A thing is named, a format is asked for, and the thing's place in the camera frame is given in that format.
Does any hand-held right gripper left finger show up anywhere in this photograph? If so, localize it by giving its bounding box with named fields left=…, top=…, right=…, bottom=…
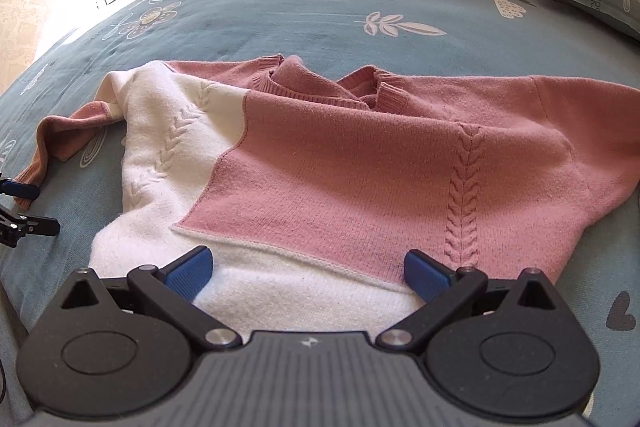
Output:
left=60, top=245, right=242, bottom=351

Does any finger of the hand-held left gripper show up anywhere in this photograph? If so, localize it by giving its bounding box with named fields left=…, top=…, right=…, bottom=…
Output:
left=0, top=176, right=41, bottom=200
left=0, top=206, right=62, bottom=249

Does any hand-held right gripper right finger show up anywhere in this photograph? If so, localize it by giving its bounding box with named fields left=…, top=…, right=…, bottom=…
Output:
left=376, top=249, right=558, bottom=351

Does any pink and white knit sweater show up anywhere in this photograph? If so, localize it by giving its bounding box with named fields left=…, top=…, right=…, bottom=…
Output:
left=17, top=53, right=640, bottom=343

